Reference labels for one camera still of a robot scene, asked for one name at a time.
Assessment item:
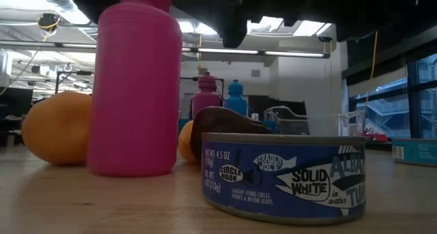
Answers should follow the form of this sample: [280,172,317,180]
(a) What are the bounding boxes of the black ceiling camera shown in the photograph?
[36,12,63,39]

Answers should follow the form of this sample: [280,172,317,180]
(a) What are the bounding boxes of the red object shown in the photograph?
[363,131,389,143]

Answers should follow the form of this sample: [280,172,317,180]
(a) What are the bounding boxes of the black cabinet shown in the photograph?
[247,94,308,126]

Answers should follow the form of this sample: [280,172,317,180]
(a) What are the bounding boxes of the blue label tuna can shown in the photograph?
[201,132,367,226]

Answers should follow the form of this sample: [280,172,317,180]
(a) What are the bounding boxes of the long linear ceiling light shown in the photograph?
[0,40,331,59]

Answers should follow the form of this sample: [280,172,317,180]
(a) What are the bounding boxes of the teal label tin can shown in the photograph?
[391,137,437,168]

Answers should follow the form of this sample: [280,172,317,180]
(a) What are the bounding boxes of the smooth orange toy fruit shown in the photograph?
[20,90,94,166]

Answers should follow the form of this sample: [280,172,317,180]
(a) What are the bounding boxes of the dark brown toy food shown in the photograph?
[189,106,273,162]

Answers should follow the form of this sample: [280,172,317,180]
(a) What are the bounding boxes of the yellow toy lemon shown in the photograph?
[177,120,202,166]

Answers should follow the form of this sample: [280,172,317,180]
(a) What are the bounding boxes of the clear plastic bin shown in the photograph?
[262,105,367,138]

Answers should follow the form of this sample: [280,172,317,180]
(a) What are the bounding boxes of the black computer monitor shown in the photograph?
[0,87,34,121]

